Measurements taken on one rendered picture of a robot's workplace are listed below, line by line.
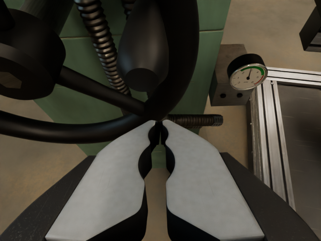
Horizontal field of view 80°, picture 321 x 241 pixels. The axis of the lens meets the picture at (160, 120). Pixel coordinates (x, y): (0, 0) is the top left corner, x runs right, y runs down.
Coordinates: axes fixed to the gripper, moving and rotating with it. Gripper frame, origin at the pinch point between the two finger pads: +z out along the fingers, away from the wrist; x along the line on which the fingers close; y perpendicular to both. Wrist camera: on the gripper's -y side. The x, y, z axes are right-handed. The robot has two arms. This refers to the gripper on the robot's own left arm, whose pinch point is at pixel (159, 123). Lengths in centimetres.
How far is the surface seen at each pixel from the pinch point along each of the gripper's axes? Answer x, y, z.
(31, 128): -16.9, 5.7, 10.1
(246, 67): 13.7, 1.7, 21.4
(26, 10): -11.1, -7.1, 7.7
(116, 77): -6.0, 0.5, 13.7
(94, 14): -6.2, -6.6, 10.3
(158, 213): -5, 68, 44
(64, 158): -53, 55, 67
